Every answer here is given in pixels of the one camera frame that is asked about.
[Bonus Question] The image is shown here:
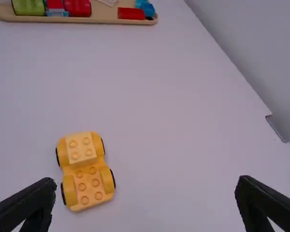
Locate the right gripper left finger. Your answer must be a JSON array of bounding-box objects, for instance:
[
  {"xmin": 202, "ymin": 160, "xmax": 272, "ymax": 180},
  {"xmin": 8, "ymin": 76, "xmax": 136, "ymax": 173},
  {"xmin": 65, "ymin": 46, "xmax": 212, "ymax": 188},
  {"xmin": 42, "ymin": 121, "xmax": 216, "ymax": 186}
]
[{"xmin": 0, "ymin": 177, "xmax": 58, "ymax": 232}]

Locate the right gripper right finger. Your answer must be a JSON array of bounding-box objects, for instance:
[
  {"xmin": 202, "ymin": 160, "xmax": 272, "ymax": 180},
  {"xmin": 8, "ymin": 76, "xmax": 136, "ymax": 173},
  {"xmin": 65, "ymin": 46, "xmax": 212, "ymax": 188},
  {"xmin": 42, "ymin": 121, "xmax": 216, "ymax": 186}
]
[{"xmin": 233, "ymin": 174, "xmax": 290, "ymax": 232}]

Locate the yellow toy car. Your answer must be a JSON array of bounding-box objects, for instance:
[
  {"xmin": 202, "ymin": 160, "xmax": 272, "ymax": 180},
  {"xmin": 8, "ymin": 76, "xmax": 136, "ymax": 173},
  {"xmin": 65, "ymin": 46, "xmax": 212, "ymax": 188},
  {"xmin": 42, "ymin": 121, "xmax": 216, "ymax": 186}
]
[{"xmin": 55, "ymin": 131, "xmax": 116, "ymax": 214}]

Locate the tan tray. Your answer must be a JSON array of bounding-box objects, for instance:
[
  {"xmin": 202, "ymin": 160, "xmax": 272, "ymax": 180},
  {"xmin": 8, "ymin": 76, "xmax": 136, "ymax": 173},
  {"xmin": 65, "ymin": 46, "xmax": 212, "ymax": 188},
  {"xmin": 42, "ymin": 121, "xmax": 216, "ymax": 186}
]
[{"xmin": 0, "ymin": 0, "xmax": 159, "ymax": 26}]

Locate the pale blue toy brick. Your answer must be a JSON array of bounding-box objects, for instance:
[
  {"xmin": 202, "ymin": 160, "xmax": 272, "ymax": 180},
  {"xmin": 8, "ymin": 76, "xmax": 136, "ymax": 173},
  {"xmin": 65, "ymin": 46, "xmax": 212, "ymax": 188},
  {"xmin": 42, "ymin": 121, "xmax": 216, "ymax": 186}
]
[{"xmin": 45, "ymin": 8, "xmax": 70, "ymax": 18}]

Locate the green toy brick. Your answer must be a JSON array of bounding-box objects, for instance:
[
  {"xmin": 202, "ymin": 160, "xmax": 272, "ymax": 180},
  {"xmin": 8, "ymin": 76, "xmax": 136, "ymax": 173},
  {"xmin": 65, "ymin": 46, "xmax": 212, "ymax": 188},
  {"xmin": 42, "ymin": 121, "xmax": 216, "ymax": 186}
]
[{"xmin": 11, "ymin": 0, "xmax": 45, "ymax": 16}]

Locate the red toy brick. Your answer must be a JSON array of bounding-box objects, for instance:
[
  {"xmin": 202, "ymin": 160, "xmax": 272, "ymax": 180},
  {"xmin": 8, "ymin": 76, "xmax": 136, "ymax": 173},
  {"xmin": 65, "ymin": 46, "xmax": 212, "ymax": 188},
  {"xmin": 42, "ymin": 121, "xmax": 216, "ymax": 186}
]
[
  {"xmin": 46, "ymin": 0, "xmax": 64, "ymax": 10},
  {"xmin": 117, "ymin": 7, "xmax": 146, "ymax": 21},
  {"xmin": 63, "ymin": 0, "xmax": 92, "ymax": 18}
]

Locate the white toy fence piece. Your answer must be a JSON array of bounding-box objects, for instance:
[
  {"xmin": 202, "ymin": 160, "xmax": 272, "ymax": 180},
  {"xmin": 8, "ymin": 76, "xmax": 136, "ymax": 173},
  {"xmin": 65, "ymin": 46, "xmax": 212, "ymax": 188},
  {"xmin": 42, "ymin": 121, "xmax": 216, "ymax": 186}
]
[{"xmin": 96, "ymin": 0, "xmax": 119, "ymax": 8}]

